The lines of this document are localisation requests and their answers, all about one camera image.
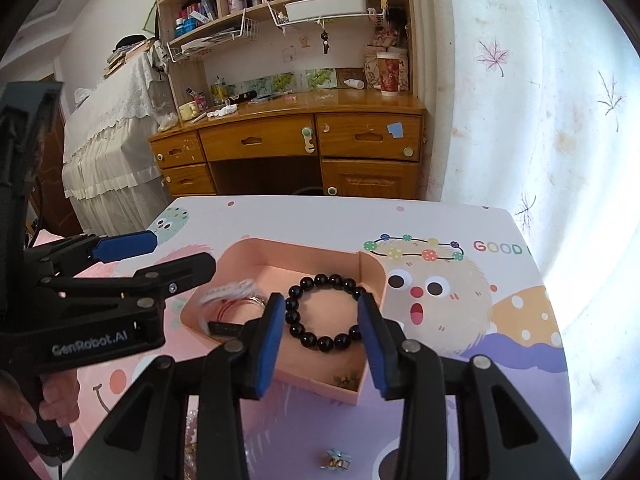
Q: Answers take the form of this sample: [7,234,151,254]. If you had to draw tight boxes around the white lace furniture cover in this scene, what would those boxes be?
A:
[62,50,174,237]

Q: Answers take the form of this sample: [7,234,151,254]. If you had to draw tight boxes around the black hair clip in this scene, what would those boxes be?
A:
[207,320,247,342]

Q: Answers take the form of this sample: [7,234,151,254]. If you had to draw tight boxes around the thin pink bangles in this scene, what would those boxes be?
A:
[206,296,267,325]

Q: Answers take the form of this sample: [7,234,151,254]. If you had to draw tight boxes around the person's left hand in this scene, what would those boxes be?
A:
[0,370,81,428]

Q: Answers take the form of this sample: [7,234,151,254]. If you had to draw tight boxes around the red patterned paper cup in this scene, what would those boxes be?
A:
[376,51,409,97]

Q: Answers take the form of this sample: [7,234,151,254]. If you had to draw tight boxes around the white bead bracelet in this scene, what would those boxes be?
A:
[199,279,261,311]

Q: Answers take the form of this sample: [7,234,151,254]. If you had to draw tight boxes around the cartoon-print folding table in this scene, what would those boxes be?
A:
[65,195,574,480]

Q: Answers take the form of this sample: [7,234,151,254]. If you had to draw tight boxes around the white wire basket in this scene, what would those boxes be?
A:
[166,10,262,64]
[267,0,390,32]

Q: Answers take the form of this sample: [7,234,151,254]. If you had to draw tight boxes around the pink jewelry tray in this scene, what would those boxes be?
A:
[180,237,387,407]

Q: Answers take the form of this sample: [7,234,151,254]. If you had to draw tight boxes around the white floral curtain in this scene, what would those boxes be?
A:
[407,0,640,461]

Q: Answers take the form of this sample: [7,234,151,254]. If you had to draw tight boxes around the stack of books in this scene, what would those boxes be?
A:
[102,42,152,79]

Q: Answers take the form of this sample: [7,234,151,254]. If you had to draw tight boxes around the black hat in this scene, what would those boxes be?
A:
[114,34,152,54]

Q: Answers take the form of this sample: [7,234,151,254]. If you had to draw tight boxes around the wooden desk with bookshelf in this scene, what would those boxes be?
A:
[149,0,430,200]

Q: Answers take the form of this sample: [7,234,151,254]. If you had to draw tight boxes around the beige printed bag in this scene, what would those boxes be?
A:
[363,25,410,92]

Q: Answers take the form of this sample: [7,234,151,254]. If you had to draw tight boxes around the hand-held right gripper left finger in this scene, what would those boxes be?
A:
[65,292,286,480]

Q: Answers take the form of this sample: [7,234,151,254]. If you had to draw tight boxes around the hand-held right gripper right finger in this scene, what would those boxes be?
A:
[356,291,576,480]

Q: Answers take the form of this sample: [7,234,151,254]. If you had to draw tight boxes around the small silver hair clip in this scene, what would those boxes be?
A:
[320,449,352,472]

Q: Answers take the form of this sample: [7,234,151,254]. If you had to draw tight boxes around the glittery bead bracelet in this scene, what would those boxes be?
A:
[184,396,202,480]

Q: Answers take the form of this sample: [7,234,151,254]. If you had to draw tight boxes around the black bead bracelet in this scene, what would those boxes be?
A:
[284,272,368,353]

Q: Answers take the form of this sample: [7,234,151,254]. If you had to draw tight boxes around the white storage box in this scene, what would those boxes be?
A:
[284,0,369,22]

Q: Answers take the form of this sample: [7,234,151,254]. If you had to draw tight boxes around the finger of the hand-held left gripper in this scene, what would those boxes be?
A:
[37,252,217,311]
[25,231,159,281]

